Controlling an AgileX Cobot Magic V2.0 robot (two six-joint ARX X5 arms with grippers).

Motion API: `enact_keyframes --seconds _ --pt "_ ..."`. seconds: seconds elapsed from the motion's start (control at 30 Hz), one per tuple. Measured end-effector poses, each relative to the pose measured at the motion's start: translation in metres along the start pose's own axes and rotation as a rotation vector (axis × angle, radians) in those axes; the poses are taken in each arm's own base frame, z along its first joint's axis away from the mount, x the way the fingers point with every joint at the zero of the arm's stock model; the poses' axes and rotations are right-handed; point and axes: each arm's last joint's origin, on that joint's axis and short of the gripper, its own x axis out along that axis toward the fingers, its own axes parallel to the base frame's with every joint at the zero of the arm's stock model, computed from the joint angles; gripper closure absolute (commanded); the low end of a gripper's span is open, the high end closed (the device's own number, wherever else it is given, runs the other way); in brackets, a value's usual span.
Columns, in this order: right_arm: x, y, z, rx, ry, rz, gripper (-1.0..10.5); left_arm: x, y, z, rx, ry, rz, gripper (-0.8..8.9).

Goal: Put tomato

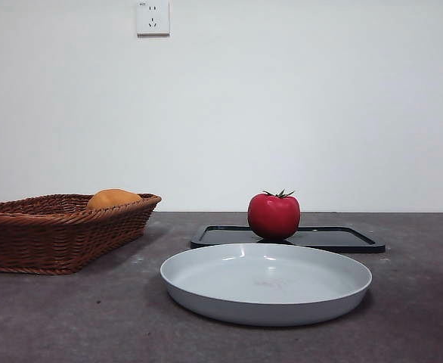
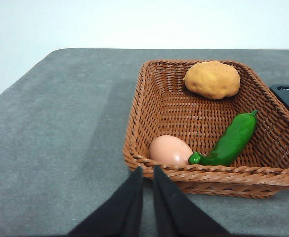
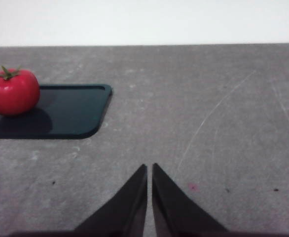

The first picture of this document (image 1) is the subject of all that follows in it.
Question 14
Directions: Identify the red tomato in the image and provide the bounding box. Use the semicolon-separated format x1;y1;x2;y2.
247;188;302;240

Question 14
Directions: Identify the orange round fruit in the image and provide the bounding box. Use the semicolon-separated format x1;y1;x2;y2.
86;188;142;210

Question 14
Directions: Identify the pale grey round plate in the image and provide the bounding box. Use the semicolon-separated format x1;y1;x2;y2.
159;242;373;327

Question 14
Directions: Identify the black rectangular tray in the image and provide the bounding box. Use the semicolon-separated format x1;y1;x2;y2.
190;225;387;254

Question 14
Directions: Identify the brown wicker basket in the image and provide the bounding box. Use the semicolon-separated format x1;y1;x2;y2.
0;193;163;275

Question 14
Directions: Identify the white wall socket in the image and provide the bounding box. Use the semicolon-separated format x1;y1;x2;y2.
136;0;171;38

